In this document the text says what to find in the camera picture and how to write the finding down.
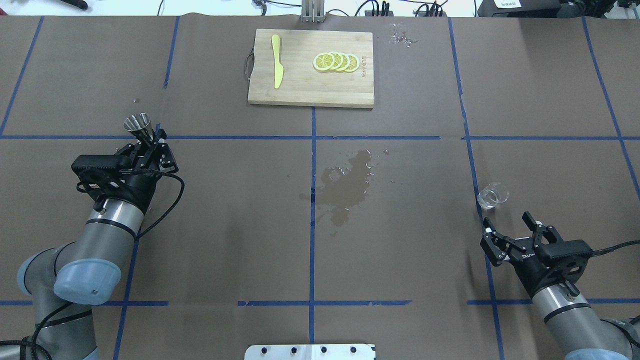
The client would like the steel jigger measuring cup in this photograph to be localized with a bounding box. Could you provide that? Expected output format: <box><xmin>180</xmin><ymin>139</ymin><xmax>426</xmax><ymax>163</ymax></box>
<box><xmin>123</xmin><ymin>112</ymin><xmax>155</xmax><ymax>148</ymax></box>

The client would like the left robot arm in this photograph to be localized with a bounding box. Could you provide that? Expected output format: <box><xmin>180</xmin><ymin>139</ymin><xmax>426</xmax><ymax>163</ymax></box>
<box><xmin>1</xmin><ymin>129</ymin><xmax>179</xmax><ymax>360</ymax></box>

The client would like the aluminium frame post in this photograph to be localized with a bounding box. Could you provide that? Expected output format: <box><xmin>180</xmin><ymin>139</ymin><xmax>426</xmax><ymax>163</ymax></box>
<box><xmin>301</xmin><ymin>0</ymin><xmax>326</xmax><ymax>23</ymax></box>

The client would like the yellow plastic knife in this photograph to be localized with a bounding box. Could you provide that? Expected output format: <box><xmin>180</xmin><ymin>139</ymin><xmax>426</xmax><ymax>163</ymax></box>
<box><xmin>270</xmin><ymin>34</ymin><xmax>284</xmax><ymax>89</ymax></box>

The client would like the wooden cutting board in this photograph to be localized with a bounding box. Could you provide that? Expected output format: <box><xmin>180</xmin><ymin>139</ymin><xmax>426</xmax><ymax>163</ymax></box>
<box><xmin>247</xmin><ymin>28</ymin><xmax>375</xmax><ymax>109</ymax></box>

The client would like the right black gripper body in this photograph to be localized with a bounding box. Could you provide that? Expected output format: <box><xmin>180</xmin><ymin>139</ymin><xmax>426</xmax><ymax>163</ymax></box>
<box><xmin>480</xmin><ymin>227</ymin><xmax>594</xmax><ymax>298</ymax></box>

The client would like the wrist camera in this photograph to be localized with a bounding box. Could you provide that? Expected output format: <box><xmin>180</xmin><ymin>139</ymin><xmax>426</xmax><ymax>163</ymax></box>
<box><xmin>71</xmin><ymin>154</ymin><xmax>133</xmax><ymax>193</ymax></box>
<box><xmin>538</xmin><ymin>239</ymin><xmax>594</xmax><ymax>267</ymax></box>

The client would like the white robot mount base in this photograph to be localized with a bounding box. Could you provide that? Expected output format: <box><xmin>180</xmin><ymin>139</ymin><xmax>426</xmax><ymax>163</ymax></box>
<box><xmin>244</xmin><ymin>343</ymin><xmax>377</xmax><ymax>360</ymax></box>

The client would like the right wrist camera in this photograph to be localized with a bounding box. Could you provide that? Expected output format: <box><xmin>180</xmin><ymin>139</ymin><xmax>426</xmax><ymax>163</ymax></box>
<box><xmin>538</xmin><ymin>239</ymin><xmax>594</xmax><ymax>267</ymax></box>

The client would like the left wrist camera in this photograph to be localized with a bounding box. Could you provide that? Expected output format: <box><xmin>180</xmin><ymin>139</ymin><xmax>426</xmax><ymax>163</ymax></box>
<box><xmin>71</xmin><ymin>154</ymin><xmax>133</xmax><ymax>193</ymax></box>

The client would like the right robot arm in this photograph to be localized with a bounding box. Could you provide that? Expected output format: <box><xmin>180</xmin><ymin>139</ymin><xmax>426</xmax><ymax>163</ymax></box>
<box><xmin>480</xmin><ymin>212</ymin><xmax>640</xmax><ymax>360</ymax></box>

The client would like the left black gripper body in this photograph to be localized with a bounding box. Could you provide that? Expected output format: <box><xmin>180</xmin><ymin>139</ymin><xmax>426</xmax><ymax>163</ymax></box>
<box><xmin>101</xmin><ymin>143</ymin><xmax>179</xmax><ymax>203</ymax></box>

